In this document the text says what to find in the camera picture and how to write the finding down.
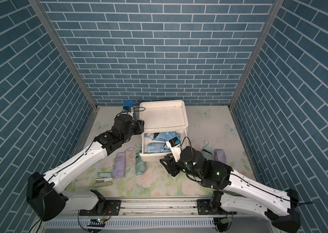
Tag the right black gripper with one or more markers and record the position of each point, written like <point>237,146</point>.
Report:
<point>172,166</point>

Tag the purple folded umbrella right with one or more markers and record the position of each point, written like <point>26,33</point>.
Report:
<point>220,156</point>

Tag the light blue umbrella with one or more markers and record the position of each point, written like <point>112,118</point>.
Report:
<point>157,148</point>
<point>163,136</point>

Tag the green folded umbrella left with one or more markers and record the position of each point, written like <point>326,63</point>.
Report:
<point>140,165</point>

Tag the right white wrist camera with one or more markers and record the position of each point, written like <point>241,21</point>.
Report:
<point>174,147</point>

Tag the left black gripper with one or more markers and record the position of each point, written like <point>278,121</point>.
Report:
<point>139,128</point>

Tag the metal base rail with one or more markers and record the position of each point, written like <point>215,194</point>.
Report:
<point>158,207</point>

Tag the purple folded umbrella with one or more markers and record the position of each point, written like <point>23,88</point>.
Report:
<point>220,156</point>
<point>119,166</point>

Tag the floral table mat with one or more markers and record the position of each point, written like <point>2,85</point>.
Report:
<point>210,126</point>

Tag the green folded umbrella right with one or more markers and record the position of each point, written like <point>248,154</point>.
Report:
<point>207,151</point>

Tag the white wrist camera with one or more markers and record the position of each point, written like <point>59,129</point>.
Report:
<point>174,147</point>
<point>128,110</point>

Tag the white slotted cable duct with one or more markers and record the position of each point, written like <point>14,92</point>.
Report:
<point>132,223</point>

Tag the purple folded umbrella left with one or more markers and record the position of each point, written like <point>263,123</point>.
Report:
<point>119,166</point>

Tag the blue lid pencil tube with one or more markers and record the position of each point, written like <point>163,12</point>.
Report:
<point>128,103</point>

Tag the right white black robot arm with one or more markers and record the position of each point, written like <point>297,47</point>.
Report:
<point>234,192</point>

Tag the green folded umbrella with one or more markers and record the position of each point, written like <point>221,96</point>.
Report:
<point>140,165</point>
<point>207,151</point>

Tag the white plastic drawer cabinet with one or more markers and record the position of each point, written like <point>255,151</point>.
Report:
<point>164,116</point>

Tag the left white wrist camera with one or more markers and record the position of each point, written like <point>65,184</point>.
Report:
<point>128,110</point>

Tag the green circuit board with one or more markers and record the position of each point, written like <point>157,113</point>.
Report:
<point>97,222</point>

